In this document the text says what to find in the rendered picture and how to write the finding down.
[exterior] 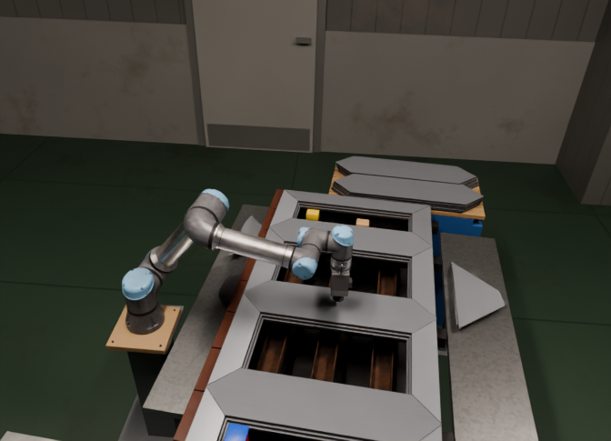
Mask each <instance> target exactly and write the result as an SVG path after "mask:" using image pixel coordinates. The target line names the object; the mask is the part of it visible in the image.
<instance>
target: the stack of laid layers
mask: <svg viewBox="0 0 611 441"><path fill-rule="evenodd" d="M300 208H305V209H314V210H322V211H329V212H337V213H346V214H354V215H369V216H377V217H385V218H394V219H401V220H408V232H412V214H409V213H401V212H393V211H385V210H376V209H369V208H361V207H352V206H344V205H329V204H320V203H312V202H304V201H298V202H297V205H296V208H295V212H294V215H293V218H297V217H298V214H299V211H300ZM284 244H285V245H289V246H294V247H298V246H297V243H296V242H288V241H285V242H284ZM298 248H300V247H298ZM352 257H357V258H364V259H372V260H379V261H386V262H394V263H401V264H407V298H412V256H401V255H392V254H385V253H377V252H370V251H363V250H355V249H353V252H352ZM280 269H281V266H276V267H275V272H274V274H273V277H272V280H275V281H276V280H277V278H278V275H279V272H280ZM264 321H265V322H271V323H278V324H284V325H291V326H302V327H309V328H315V329H322V330H328V331H335V332H341V333H348V334H354V335H361V336H372V337H379V338H385V339H392V340H398V341H405V342H406V394H409V395H412V394H411V391H412V333H406V332H399V331H393V330H386V329H380V328H373V327H367V326H355V325H349V324H342V323H335V322H328V321H322V320H315V319H309V318H303V317H296V316H284V315H278V314H271V313H265V312H260V315H259V317H258V320H257V323H256V326H255V331H254V333H253V335H252V338H251V341H250V344H249V347H248V349H247V352H246V355H245V360H244V363H243V365H242V367H241V368H246V369H248V367H249V364H250V361H251V358H252V355H253V353H254V350H255V345H256V342H257V339H258V336H259V333H260V330H261V327H262V324H263V322H264ZM230 423H231V424H237V425H242V426H249V430H253V431H258V432H264V433H269V434H275V435H280V436H290V437H295V438H301V439H305V440H311V441H375V440H370V439H364V438H359V437H353V436H343V435H338V434H332V433H327V432H322V431H316V430H311V429H305V428H300V427H294V426H284V425H279V424H273V423H267V422H263V421H257V420H252V419H246V418H241V417H235V416H225V419H224V422H223V424H222V427H221V429H220V432H219V435H218V438H217V440H216V441H224V440H225V435H226V432H227V428H228V426H229V424H230Z"/></svg>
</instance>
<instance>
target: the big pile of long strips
mask: <svg viewBox="0 0 611 441"><path fill-rule="evenodd" d="M336 167H337V168H338V170H337V171H338V172H339V173H341V174H342V175H344V176H345V177H342V178H339V179H337V180H335V181H334V183H333V186H332V188H331V189H332V190H333V191H334V192H336V193H337V194H338V195H344V196H352V197H361V198H369V199H377V200H386V201H394V202H402V203H411V204H420V205H430V206H431V210H433V211H441V212H449V213H458V214H462V213H464V212H466V211H468V210H470V209H472V208H474V207H477V206H479V205H480V203H481V202H482V200H483V199H484V196H483V195H480V194H478V193H477V192H476V191H474V190H472V189H473V188H475V187H478V186H479V185H478V181H477V177H476V176H475V175H472V174H470V173H468V172H467V171H465V170H464V169H462V168H460V167H458V166H453V165H436V164H427V163H417V162H408V161H400V160H391V159H382V158H373V157H363V156H351V157H348V158H346V159H343V160H340V161H337V162H336Z"/></svg>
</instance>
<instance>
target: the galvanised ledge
mask: <svg viewBox="0 0 611 441"><path fill-rule="evenodd" d="M268 209H269V207H266V206H259V205H243V206H242V208H241V210H240V212H239V214H238V216H237V218H236V220H235V222H234V224H233V226H232V228H231V229H232V230H235V231H239V232H241V229H242V227H243V225H244V223H245V221H246V220H247V219H248V218H249V217H250V216H252V217H253V218H254V219H255V220H257V221H258V222H259V223H260V224H261V225H262V224H263V223H264V220H265V217H266V214H267V212H268ZM229 254H230V252H227V251H224V250H220V252H219V254H218V256H217V258H216V260H215V262H214V264H213V266H212V268H211V270H210V272H209V274H208V276H207V278H206V280H205V282H204V284H203V286H202V288H201V290H200V292H199V294H198V296H197V298H196V300H195V302H194V304H193V306H192V308H191V310H190V312H189V314H188V316H187V318H186V320H185V323H184V325H183V327H182V329H181V331H180V333H179V335H178V337H177V339H176V341H175V343H174V345H173V347H172V349H171V351H170V353H169V355H168V357H167V359H166V361H165V363H164V365H163V367H162V369H161V371H160V373H159V375H158V377H157V379H156V381H155V383H154V385H153V387H152V389H151V391H150V393H149V395H148V397H147V399H146V401H145V403H144V405H143V411H144V413H147V414H152V415H158V416H167V417H172V418H178V419H182V417H183V414H184V412H185V409H186V407H187V404H188V402H189V399H190V397H191V395H192V393H193V391H194V388H195V385H196V382H197V380H198V377H199V376H200V374H201V371H202V369H203V366H204V364H205V361H206V359H207V356H208V354H209V351H210V349H211V348H212V344H213V343H214V340H215V337H216V334H217V332H218V329H219V327H220V326H221V323H222V321H223V318H224V316H225V312H226V310H227V308H228V306H229V304H227V303H225V302H222V300H221V298H220V297H219V295H218V293H219V289H220V287H221V285H222V284H223V283H224V281H225V280H226V279H227V278H228V277H229V276H235V275H239V274H241V273H243V271H244V268H245V264H246V262H247V260H248V257H246V256H241V255H238V254H235V255H232V256H229Z"/></svg>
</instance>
